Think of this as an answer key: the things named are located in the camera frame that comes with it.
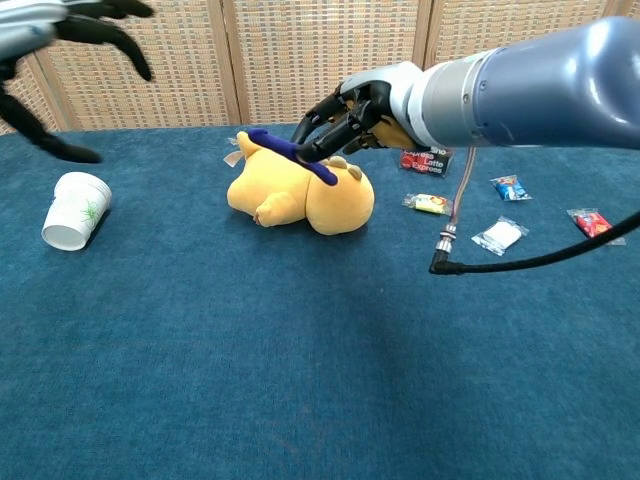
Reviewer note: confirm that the woven bamboo screen panel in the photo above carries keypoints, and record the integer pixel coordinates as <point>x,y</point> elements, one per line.
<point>500,25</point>
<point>310,50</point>
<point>180,75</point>
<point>631,7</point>
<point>25,92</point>

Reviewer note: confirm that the blue carpet table mat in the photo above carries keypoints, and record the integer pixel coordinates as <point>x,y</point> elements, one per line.
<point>300,350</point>

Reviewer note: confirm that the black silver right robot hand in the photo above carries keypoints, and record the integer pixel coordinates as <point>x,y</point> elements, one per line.
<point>372,102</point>

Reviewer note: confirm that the blue candy packet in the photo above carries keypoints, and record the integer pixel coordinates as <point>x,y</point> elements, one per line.
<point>510,188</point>

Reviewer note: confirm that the yellow plush toy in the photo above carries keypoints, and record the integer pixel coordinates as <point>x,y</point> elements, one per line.
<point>285,195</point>

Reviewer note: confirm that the purple flexible strip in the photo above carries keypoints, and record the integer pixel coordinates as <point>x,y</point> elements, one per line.
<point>277,144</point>

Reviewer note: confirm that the white paper cup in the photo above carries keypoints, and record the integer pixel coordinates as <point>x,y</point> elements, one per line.
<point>75,210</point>

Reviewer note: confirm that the yellow candy packet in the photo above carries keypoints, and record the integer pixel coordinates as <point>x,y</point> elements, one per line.
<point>427,204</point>

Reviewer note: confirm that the red candy packet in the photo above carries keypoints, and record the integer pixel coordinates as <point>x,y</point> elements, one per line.
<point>592,224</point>

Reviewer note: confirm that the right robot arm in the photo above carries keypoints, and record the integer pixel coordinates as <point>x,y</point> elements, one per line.
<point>540,90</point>

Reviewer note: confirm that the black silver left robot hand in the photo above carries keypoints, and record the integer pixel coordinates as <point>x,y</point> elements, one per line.
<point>30,22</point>

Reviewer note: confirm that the black coffee box clear case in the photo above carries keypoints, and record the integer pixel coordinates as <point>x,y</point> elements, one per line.
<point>430,165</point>

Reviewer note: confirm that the white candy packet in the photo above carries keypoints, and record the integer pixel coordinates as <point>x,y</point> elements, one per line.
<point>500,235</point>

